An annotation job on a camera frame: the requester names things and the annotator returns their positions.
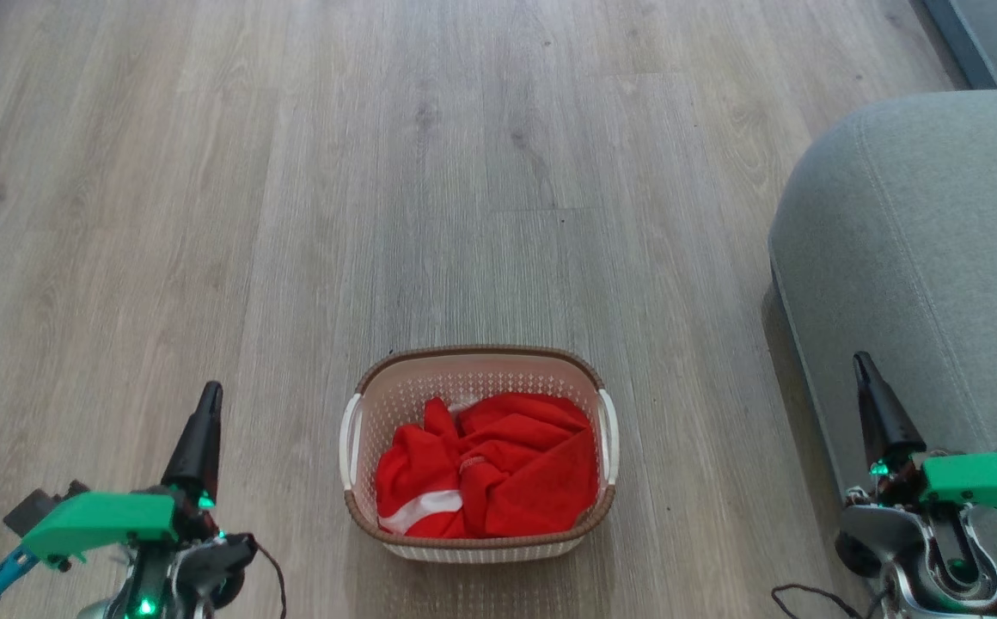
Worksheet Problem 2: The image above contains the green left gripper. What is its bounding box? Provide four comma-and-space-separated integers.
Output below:
21, 382, 225, 561

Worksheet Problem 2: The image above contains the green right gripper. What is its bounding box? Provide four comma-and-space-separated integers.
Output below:
852, 351, 997, 531

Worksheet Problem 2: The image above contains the plain red garment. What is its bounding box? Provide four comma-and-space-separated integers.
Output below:
454, 392, 599, 539

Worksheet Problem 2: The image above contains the grey fabric sofa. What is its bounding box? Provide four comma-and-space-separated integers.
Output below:
767, 89, 997, 564

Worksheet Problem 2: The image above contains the white plastic laundry basket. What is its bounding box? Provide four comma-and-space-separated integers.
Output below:
339, 346, 620, 564

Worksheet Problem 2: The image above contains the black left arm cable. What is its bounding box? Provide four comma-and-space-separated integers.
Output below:
253, 540, 290, 619

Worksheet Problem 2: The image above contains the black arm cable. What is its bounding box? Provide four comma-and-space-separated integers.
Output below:
253, 540, 290, 619
771, 582, 891, 619

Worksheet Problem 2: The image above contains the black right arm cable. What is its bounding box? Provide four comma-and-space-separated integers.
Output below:
771, 582, 891, 619

